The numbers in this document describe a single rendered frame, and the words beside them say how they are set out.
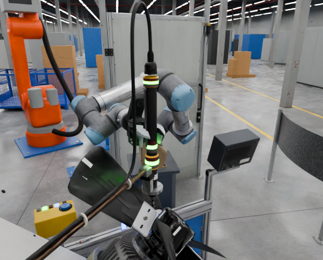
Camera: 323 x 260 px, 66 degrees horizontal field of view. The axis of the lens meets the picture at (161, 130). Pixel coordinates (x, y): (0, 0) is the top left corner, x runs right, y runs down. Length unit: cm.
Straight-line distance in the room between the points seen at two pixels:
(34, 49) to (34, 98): 716
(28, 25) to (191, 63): 271
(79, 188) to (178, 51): 234
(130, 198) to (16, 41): 405
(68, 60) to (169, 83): 766
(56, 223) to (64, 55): 773
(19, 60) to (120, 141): 249
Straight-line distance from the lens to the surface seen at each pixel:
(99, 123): 96
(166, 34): 277
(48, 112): 460
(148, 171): 76
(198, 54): 299
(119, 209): 75
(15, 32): 458
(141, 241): 81
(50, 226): 120
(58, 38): 1128
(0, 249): 69
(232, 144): 141
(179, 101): 110
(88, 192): 70
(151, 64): 70
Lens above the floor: 176
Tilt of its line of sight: 20 degrees down
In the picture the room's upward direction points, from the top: straight up
